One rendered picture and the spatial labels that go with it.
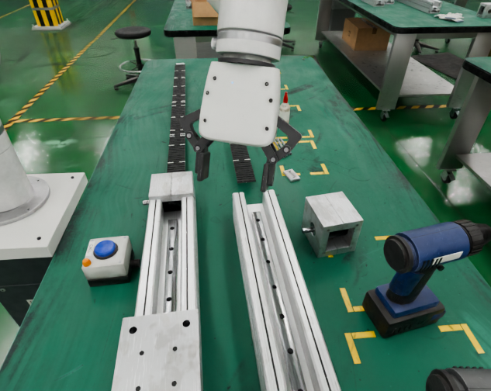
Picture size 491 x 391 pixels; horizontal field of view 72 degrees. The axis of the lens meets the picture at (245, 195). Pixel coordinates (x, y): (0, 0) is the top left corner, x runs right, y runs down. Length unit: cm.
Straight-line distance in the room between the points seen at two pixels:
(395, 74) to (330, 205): 246
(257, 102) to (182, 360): 35
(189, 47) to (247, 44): 235
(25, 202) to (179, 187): 38
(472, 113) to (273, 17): 205
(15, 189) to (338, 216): 74
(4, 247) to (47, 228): 9
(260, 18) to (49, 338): 62
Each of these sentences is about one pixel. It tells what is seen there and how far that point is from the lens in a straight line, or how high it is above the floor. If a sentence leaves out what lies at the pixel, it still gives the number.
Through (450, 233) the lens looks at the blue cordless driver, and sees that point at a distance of 58.
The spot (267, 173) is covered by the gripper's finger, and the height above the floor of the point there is 109.
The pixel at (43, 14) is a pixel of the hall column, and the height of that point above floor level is 22.
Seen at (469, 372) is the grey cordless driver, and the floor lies 99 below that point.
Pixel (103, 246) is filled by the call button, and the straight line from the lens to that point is 73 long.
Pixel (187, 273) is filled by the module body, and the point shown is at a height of 86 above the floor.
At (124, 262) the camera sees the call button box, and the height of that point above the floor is 84.
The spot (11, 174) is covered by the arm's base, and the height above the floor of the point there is 91.
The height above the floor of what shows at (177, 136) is 81.
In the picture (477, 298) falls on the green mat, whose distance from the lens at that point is 83.
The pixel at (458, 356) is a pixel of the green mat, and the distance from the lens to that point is 73.
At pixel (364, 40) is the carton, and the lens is 443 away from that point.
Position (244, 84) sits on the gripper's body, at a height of 120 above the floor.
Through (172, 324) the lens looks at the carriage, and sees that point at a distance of 53.
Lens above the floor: 135
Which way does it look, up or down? 39 degrees down
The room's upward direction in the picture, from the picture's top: straight up
